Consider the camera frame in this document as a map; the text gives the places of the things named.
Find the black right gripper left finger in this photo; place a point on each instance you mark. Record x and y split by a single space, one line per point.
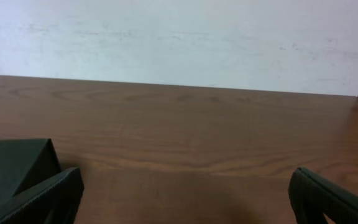
55 200

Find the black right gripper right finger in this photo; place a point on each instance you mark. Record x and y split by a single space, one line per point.
315 199

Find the dark green box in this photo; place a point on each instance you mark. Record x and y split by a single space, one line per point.
25 163

